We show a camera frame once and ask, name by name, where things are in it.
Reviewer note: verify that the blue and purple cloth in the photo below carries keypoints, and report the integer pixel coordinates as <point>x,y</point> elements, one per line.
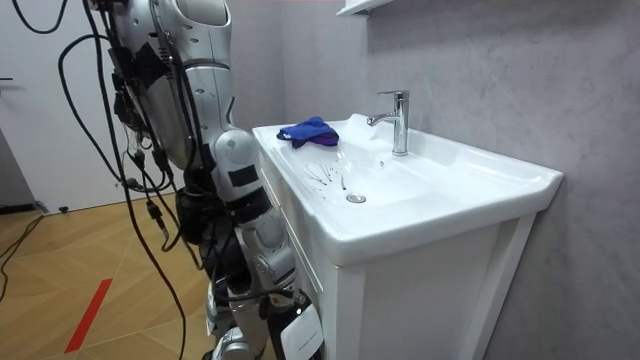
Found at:
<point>307,130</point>

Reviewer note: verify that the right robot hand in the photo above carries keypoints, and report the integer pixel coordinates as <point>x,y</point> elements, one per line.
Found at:
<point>302,337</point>

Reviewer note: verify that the chrome drain plug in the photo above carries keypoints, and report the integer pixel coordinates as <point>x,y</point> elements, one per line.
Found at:
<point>356,198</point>

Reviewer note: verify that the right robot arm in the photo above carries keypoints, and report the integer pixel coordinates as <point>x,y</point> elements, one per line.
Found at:
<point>215,90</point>

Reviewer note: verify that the white sink cabinet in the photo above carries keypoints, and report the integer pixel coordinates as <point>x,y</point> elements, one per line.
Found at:
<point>420,280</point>

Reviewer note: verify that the robot body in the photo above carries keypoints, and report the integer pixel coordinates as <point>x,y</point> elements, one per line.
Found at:
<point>162,125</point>

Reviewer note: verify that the chrome faucet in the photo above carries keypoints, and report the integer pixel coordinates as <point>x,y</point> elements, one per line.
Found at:
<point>400,125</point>

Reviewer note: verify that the red floor tape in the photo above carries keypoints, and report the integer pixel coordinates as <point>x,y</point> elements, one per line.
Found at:
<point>89,315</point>

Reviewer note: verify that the white wall shelf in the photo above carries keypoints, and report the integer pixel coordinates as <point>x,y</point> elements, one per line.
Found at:
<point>357,7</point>

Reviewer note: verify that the robot legs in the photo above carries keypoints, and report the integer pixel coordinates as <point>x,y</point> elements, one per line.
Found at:
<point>235,347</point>

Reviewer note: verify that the black door stopper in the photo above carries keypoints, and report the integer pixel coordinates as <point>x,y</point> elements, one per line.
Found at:
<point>63,209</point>

